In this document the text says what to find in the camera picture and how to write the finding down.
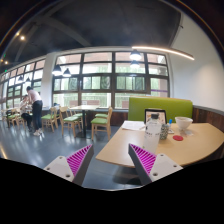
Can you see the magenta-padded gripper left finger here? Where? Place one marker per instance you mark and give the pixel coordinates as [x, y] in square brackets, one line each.
[59, 166]

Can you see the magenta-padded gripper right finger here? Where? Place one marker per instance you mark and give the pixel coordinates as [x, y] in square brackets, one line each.
[163, 166]

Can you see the clear water bottle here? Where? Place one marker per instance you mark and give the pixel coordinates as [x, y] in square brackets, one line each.
[152, 135]

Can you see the flat round red coaster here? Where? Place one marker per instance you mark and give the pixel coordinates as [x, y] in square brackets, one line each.
[178, 137]

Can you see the speckled green patterned cup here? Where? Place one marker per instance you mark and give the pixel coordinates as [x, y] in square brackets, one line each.
[164, 132]

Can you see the clear plastic wrapper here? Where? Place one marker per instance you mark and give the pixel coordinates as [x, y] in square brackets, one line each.
[187, 132]

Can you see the small blue-capped bottle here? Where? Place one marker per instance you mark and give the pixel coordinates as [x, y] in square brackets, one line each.
[170, 123]

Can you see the white ceramic bowl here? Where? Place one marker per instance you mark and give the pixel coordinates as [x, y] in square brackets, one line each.
[183, 122]

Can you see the white paper sheets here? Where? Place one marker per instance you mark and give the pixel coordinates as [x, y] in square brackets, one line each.
[132, 125]

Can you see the group of green-seated wooden chairs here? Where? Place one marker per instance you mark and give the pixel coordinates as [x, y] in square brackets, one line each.
[100, 121]

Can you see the green upholstered bench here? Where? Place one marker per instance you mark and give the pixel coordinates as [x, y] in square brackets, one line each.
[156, 105]

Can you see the wooden dining table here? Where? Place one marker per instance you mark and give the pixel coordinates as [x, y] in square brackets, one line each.
[83, 107]

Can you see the person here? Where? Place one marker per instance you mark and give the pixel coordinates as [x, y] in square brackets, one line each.
[24, 110]
[36, 106]

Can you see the group of black pendant lamps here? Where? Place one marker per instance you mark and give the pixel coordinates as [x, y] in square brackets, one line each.
[57, 70]

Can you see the long curved linear ceiling light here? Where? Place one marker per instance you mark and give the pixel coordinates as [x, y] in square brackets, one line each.
[166, 50]

